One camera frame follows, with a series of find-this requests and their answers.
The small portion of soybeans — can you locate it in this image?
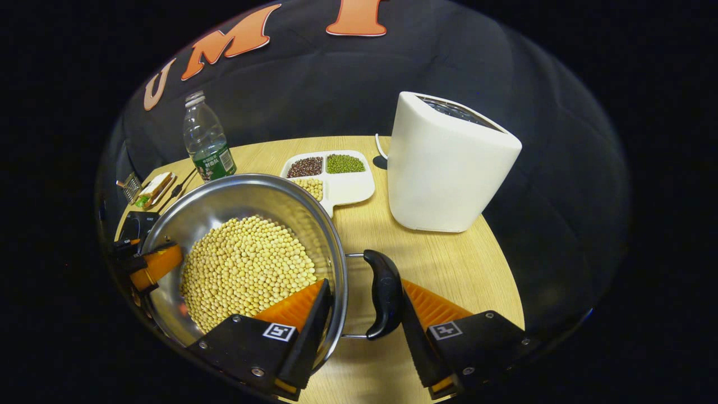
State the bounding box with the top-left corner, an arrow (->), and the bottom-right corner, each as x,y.
292,177 -> 325,201

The clear plastic water bottle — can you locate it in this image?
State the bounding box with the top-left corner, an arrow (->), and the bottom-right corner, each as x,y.
183,90 -> 238,182

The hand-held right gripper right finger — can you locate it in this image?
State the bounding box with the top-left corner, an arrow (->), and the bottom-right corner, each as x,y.
400,279 -> 532,401

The black induction cooktop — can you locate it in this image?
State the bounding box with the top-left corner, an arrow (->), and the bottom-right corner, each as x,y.
117,211 -> 162,243

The white toaster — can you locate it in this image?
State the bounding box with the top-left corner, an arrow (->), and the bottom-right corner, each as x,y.
386,91 -> 523,234

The small pile of red beans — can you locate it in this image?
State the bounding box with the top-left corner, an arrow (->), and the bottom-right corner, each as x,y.
287,157 -> 324,179

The black power cable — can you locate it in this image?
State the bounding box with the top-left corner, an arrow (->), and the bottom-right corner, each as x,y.
157,167 -> 198,214

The white divided plate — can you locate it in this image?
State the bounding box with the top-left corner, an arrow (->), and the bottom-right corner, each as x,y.
279,149 -> 376,219

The small pile of green beans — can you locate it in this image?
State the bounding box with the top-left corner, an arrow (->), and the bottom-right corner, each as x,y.
326,154 -> 366,174

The sandwich with lettuce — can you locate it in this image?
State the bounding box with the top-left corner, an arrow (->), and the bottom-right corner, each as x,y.
135,172 -> 177,210

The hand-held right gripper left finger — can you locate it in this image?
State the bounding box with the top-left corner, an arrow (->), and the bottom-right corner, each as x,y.
187,278 -> 335,402

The stainless steel pot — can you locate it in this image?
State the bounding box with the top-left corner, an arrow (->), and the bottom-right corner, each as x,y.
139,173 -> 404,374

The black backdrop cloth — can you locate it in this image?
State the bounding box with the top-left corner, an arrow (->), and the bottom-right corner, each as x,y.
95,0 -> 632,360

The pile of soybeans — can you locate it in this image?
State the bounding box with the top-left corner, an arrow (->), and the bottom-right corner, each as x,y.
179,215 -> 318,333

